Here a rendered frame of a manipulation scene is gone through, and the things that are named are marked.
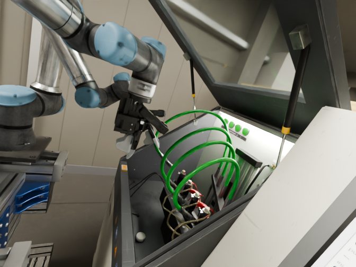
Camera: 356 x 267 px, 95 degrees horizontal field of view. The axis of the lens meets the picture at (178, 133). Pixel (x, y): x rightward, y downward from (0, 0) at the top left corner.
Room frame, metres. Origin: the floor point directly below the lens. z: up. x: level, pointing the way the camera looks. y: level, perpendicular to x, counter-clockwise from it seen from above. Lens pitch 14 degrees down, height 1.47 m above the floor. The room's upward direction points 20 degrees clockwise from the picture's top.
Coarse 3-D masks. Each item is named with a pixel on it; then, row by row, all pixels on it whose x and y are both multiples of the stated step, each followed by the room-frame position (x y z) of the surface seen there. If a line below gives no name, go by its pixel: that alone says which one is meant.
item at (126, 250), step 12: (120, 168) 0.82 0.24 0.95; (120, 180) 0.72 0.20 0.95; (120, 192) 0.64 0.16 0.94; (120, 204) 0.58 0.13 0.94; (120, 216) 0.52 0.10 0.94; (120, 228) 0.47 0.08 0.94; (132, 228) 0.48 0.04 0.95; (120, 240) 0.43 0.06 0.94; (132, 240) 0.44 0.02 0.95; (120, 252) 0.40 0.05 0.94; (132, 252) 0.40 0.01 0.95; (120, 264) 0.36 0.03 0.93; (132, 264) 0.36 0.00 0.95
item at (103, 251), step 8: (112, 192) 0.87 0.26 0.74; (112, 200) 0.79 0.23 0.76; (112, 208) 0.72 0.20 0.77; (112, 216) 0.67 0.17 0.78; (104, 224) 0.84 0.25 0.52; (112, 224) 0.62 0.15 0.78; (104, 232) 0.76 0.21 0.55; (112, 232) 0.58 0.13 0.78; (104, 240) 0.70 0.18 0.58; (96, 248) 0.89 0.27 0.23; (104, 248) 0.64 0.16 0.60; (96, 256) 0.80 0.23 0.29; (104, 256) 0.59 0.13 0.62; (96, 264) 0.73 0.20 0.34; (104, 264) 0.54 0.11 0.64
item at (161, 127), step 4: (144, 108) 0.48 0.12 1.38; (140, 112) 0.47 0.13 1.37; (144, 112) 0.48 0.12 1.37; (148, 112) 0.48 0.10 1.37; (144, 116) 0.48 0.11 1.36; (148, 116) 0.48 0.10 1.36; (152, 116) 0.49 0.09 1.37; (148, 120) 0.48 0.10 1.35; (152, 120) 0.49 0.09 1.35; (156, 120) 0.49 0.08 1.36; (160, 120) 0.54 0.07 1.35; (152, 124) 0.49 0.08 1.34; (156, 124) 0.49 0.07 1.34; (160, 124) 0.50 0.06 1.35; (164, 124) 0.52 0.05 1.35; (156, 128) 0.50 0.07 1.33; (160, 128) 0.50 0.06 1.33; (164, 128) 0.51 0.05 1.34; (160, 132) 0.51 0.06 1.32; (164, 132) 0.51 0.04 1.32
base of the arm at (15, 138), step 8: (0, 128) 0.53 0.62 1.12; (8, 128) 0.54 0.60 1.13; (16, 128) 0.56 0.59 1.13; (24, 128) 0.58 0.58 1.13; (32, 128) 0.63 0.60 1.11; (0, 136) 0.53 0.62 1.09; (8, 136) 0.54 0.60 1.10; (16, 136) 0.56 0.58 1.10; (24, 136) 0.58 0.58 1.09; (32, 136) 0.61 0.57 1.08; (0, 144) 0.52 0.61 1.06; (8, 144) 0.53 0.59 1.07; (16, 144) 0.55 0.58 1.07; (24, 144) 0.57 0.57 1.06; (32, 144) 0.61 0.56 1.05
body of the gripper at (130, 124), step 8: (128, 96) 0.46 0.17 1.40; (136, 96) 0.46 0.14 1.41; (120, 104) 0.47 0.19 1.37; (128, 104) 0.46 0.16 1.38; (136, 104) 0.50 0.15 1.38; (120, 112) 0.47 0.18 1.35; (128, 112) 0.47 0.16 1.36; (136, 112) 0.48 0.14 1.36; (120, 120) 0.45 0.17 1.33; (128, 120) 0.45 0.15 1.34; (136, 120) 0.46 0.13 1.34; (144, 120) 0.49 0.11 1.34; (120, 128) 0.44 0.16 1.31; (128, 128) 0.46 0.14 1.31; (136, 128) 0.46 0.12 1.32
